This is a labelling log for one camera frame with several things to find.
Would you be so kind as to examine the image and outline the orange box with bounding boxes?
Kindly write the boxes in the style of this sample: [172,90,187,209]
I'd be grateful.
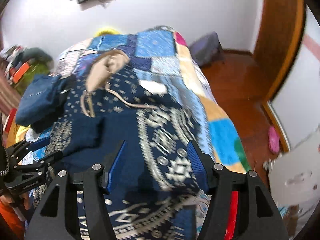
[12,62,30,84]

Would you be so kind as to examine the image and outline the green covered side table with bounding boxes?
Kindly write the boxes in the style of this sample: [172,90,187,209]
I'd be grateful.
[13,63,50,96]

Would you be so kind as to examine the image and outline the person left hand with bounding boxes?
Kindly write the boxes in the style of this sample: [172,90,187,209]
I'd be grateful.
[1,192,31,210]

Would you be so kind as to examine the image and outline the navy patterned hooded jacket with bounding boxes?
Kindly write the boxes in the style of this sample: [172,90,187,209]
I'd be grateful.
[46,50,207,239]

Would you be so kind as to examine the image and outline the white suitcase with stickers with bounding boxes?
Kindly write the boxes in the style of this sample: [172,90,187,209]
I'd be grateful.
[263,128,319,217]

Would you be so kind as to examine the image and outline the red box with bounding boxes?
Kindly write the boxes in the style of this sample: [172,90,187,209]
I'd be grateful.
[3,108,17,133]

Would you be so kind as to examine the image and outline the orange sleeve left forearm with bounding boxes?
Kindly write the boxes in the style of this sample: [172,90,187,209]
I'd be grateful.
[0,202,25,240]

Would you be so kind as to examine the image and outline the folded blue jeans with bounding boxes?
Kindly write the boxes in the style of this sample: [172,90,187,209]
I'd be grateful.
[15,75,76,133]

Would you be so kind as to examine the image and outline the grey purple backpack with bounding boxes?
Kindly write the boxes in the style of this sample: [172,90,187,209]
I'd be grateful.
[189,32,224,67]

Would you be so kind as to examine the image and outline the wooden door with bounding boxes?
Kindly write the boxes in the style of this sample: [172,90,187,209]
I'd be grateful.
[253,0,306,102]

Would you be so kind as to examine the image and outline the blue patchwork quilt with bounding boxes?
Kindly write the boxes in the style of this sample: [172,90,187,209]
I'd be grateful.
[19,25,252,240]

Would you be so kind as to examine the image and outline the pink slipper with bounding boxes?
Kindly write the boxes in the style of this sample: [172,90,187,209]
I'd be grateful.
[268,126,280,154]

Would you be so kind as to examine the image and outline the striped red curtain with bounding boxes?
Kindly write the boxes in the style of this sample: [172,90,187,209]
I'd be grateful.
[0,70,21,115]

